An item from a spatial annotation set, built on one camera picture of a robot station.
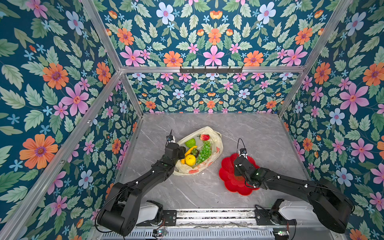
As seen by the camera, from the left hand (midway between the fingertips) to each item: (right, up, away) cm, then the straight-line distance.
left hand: (182, 144), depth 88 cm
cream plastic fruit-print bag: (+21, +3, +6) cm, 22 cm away
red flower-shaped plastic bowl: (+31, -22, -3) cm, 38 cm away
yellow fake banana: (0, -11, +3) cm, 11 cm away
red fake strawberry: (+13, +3, +14) cm, 19 cm away
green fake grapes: (+14, -6, +6) cm, 16 cm away
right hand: (+33, -12, 0) cm, 35 cm away
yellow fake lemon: (+5, -10, +1) cm, 11 cm away
